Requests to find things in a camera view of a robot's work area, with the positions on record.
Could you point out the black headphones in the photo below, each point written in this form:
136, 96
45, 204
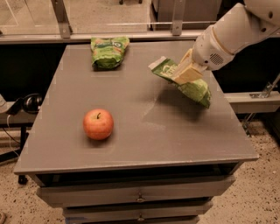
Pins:
30, 104

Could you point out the top grey drawer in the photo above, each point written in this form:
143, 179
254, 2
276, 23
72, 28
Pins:
135, 191

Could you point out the red apple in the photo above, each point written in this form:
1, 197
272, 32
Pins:
98, 124

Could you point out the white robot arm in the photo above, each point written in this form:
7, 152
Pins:
245, 24

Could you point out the grey drawer cabinet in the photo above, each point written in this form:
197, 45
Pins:
158, 133

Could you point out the lower grey drawer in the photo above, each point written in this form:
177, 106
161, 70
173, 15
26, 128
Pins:
138, 213

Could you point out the metal railing with glass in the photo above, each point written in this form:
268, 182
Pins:
34, 21

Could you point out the green jalapeno chip bag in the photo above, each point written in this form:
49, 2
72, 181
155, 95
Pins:
196, 90

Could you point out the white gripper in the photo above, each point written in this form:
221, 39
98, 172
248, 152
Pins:
207, 50

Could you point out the grey drawer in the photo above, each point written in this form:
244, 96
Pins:
138, 213
135, 191

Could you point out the green snack bag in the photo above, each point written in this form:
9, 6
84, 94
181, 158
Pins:
108, 53

